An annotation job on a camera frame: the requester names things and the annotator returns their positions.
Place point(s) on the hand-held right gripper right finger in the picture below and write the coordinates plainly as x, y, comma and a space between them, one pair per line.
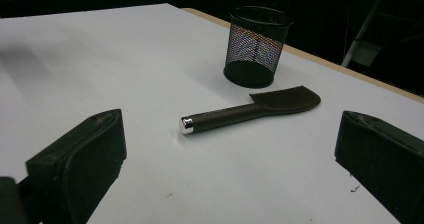
386, 157

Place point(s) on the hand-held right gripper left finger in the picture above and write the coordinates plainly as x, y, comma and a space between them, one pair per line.
83, 157

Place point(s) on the dark spatula with silver cap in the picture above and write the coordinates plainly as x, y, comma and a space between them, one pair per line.
233, 115

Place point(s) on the black mesh pen holder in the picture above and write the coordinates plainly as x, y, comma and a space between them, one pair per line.
248, 75

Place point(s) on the white table cover sheet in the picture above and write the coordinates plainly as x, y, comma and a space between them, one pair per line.
133, 67

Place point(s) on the white-legged wooden desk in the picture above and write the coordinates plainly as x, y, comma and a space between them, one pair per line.
363, 50

